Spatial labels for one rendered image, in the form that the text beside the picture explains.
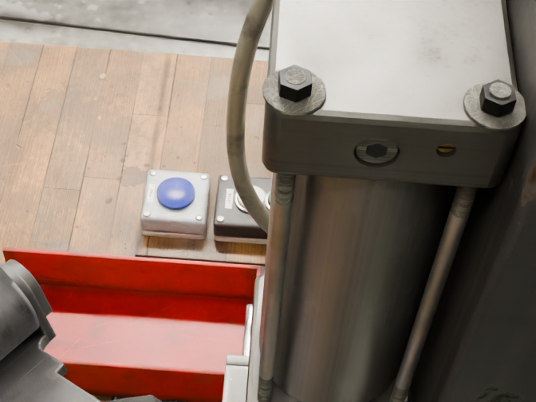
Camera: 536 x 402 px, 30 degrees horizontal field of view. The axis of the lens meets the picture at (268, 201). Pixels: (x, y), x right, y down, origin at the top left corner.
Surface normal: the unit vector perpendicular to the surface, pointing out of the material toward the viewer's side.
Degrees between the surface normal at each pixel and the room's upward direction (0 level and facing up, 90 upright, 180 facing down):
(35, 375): 22
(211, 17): 0
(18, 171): 0
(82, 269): 90
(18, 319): 67
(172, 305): 0
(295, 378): 90
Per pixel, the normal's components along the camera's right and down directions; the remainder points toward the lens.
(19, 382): -0.24, -0.76
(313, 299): -0.44, 0.70
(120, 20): 0.05, -0.61
